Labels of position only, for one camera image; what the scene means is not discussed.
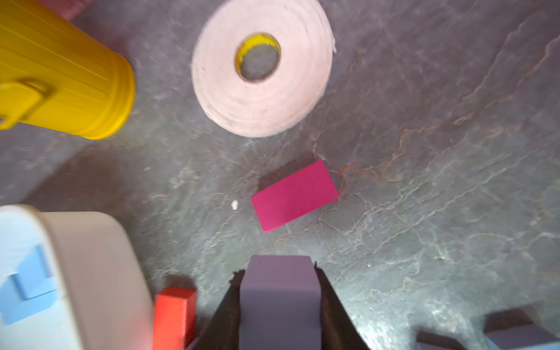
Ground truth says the white rectangular bowl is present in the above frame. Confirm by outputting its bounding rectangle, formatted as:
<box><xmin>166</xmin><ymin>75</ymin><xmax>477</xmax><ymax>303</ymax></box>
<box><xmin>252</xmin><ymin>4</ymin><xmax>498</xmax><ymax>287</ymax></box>
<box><xmin>1</xmin><ymin>205</ymin><xmax>153</xmax><ymax>349</ymax></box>

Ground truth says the yellow metal pencil bucket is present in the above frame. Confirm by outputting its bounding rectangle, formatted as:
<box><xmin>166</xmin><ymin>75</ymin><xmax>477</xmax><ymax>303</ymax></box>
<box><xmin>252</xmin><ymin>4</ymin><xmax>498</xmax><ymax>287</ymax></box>
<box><xmin>1</xmin><ymin>1</ymin><xmax>136</xmax><ymax>140</ymax></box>

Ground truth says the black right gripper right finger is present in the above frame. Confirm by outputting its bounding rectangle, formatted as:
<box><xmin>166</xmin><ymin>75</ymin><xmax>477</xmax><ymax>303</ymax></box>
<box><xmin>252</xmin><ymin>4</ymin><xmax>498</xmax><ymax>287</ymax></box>
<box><xmin>314</xmin><ymin>265</ymin><xmax>369</xmax><ymax>350</ymax></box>

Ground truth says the red upright block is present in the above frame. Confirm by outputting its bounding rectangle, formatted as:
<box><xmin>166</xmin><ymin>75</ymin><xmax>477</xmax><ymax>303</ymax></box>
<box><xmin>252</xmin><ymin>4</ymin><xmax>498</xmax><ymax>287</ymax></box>
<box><xmin>152</xmin><ymin>287</ymin><xmax>197</xmax><ymax>350</ymax></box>

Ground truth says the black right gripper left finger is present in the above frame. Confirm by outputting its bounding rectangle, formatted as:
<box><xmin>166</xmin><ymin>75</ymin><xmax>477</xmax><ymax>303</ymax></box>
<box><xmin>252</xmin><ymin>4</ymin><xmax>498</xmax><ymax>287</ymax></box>
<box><xmin>193</xmin><ymin>270</ymin><xmax>245</xmax><ymax>349</ymax></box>

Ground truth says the white tape roll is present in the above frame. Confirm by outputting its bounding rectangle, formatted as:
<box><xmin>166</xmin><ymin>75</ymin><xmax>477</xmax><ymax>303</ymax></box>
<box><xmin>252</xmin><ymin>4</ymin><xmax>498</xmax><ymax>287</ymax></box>
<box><xmin>191</xmin><ymin>1</ymin><xmax>335</xmax><ymax>138</ymax></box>

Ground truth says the light blue cube block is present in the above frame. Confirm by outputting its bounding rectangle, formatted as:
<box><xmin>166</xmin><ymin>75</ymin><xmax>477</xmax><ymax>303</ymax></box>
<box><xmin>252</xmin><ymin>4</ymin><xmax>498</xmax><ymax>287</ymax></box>
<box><xmin>12</xmin><ymin>246</ymin><xmax>57</xmax><ymax>300</ymax></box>

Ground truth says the magenta flat block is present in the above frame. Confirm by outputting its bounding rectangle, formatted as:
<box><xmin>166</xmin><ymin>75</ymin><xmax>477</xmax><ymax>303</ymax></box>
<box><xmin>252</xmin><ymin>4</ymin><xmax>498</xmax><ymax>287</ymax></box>
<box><xmin>251</xmin><ymin>160</ymin><xmax>340</xmax><ymax>233</ymax></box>

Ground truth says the light blue long block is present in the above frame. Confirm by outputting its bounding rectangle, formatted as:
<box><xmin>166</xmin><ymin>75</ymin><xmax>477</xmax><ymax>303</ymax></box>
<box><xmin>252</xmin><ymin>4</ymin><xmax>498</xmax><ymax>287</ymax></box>
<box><xmin>485</xmin><ymin>324</ymin><xmax>559</xmax><ymax>350</ymax></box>

